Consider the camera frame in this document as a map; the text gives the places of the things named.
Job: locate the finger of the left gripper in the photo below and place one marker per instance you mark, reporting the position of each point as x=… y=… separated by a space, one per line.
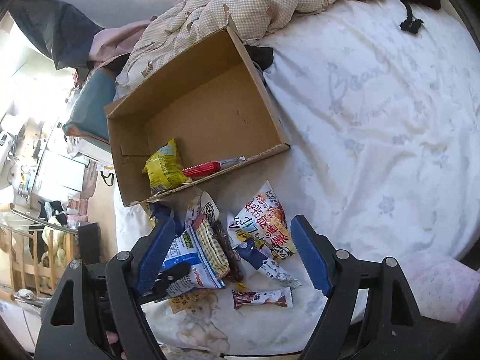
x=163 y=281

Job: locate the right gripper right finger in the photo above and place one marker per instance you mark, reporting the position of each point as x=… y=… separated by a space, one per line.
x=391 y=323

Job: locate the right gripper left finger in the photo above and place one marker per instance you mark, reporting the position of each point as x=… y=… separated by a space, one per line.
x=91 y=300

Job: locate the blue white snack bag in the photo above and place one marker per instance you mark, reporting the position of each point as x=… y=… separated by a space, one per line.
x=186 y=249

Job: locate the wafer biscuit packet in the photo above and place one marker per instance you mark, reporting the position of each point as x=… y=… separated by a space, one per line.
x=211 y=247

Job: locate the blue yellow snack bag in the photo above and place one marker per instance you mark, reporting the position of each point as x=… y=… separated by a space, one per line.
x=159 y=211

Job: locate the dark chocolate wafer packet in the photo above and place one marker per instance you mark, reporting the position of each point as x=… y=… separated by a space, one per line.
x=235 y=273

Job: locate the large white red snack bag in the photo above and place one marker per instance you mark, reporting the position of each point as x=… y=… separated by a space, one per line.
x=263 y=218

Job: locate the red sausage stick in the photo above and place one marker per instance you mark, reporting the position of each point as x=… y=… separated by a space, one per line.
x=212 y=167

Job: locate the person's right hand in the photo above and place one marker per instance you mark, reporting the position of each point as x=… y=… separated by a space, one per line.
x=113 y=338

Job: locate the orange biscuit packet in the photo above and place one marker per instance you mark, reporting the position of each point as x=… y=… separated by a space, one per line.
x=188 y=300

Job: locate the brown white candy bar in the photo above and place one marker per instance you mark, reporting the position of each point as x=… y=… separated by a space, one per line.
x=277 y=297

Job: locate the black white cartoon packet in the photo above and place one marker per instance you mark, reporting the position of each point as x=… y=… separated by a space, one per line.
x=201 y=204

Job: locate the dark blue white packet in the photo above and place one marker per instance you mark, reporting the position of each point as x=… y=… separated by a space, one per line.
x=266 y=266

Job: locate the white bedside cabinet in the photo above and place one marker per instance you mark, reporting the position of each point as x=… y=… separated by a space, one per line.
x=58 y=178

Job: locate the white printed bed sheet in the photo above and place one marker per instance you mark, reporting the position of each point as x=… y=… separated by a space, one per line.
x=383 y=128

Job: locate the pink cloth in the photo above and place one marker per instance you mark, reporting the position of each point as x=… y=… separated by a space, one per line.
x=111 y=43

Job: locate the dark blue jacket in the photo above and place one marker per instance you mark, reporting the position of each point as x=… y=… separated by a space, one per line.
x=57 y=29

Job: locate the checkered beige quilt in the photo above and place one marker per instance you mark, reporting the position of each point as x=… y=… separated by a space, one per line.
x=189 y=21

